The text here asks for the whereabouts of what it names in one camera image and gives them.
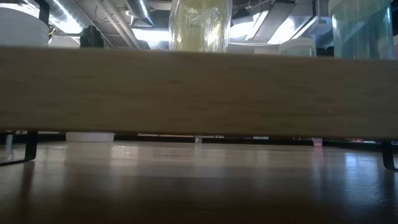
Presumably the yellow bottle white cap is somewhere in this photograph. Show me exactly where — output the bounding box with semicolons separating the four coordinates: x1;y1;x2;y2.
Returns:
169;0;233;53

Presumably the clear acrylic shelf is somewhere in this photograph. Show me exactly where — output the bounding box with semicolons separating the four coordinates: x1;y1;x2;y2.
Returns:
0;0;398;171

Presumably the white hexagonal plant pot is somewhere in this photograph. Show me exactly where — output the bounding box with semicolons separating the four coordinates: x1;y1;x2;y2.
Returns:
65;131;116;143

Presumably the green cactus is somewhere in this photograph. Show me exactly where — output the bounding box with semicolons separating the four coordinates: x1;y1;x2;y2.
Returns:
79;25;105;49

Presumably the black aluminium table frame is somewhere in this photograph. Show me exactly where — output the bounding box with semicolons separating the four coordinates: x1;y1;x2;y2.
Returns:
0;132;398;153

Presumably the silver ceiling duct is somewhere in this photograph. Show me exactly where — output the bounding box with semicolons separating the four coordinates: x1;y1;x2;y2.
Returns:
126;0;155;27

